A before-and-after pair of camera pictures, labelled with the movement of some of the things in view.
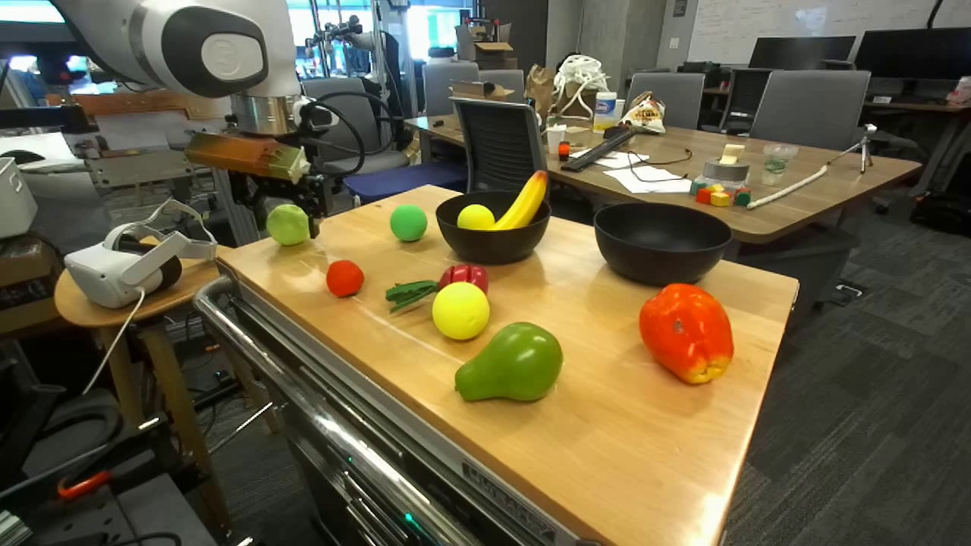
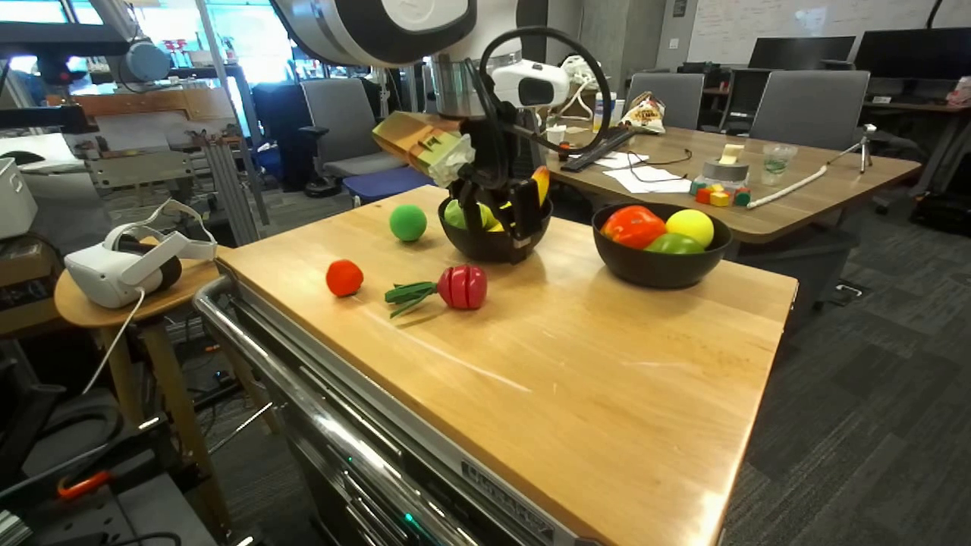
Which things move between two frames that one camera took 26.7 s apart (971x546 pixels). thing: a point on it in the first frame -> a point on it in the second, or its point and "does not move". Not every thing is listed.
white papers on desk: x=642 y=181 does not move
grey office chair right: x=817 y=107 does not move
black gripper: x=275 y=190 -> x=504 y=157
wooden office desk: x=757 y=186 does not move
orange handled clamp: x=83 y=488 does not move
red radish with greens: x=406 y=292 does not move
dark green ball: x=406 y=222 does not move
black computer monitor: x=783 y=53 does not move
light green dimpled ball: x=288 y=222 -> x=456 y=216
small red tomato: x=344 y=276 does not move
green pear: x=519 y=363 -> x=678 y=248
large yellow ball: x=462 y=312 -> x=692 y=219
